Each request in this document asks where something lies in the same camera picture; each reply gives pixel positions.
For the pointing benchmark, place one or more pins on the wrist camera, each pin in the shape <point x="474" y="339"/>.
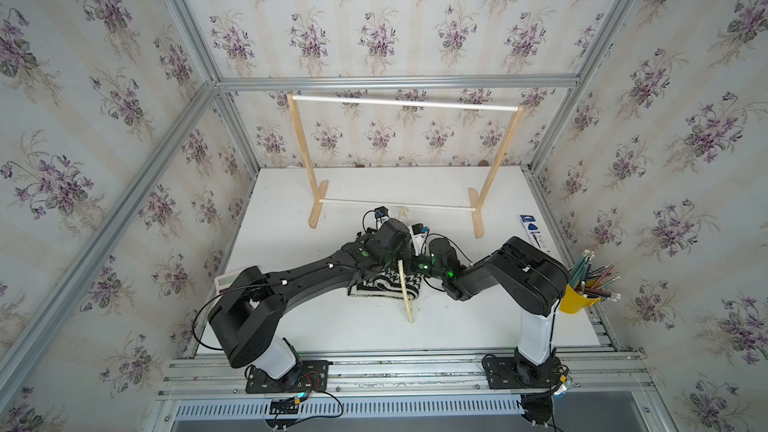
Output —
<point x="381" y="213"/>
<point x="419" y="231"/>

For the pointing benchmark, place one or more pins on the white blue flat box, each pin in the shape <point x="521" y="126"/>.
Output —
<point x="534" y="233"/>

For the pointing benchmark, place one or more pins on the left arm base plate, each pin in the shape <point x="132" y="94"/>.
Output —
<point x="304" y="377"/>

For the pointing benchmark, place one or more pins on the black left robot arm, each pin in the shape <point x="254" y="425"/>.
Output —
<point x="245" y="318"/>

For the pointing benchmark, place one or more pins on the wooden clothes rack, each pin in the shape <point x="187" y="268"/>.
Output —
<point x="407" y="130"/>

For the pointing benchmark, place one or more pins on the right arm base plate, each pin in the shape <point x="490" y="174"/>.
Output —
<point x="512" y="372"/>

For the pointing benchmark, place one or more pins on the cream plastic clothes hanger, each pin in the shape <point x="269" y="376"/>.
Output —
<point x="403" y="217"/>

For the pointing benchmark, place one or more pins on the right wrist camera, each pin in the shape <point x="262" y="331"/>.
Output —
<point x="419" y="231"/>

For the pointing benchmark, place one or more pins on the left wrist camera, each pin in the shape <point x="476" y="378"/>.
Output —
<point x="381" y="213"/>

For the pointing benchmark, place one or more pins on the white green flat device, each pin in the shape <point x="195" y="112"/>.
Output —
<point x="224" y="281"/>

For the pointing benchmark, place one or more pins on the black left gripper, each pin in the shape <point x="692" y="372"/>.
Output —
<point x="407" y="251"/>

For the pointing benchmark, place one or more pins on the yellow pencil cup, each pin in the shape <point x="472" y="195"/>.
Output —
<point x="588" y="285"/>

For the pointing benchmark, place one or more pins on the black white houndstooth scarf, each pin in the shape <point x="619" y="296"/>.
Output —
<point x="386" y="285"/>

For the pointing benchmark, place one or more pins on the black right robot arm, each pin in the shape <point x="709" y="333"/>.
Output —
<point x="536" y="282"/>

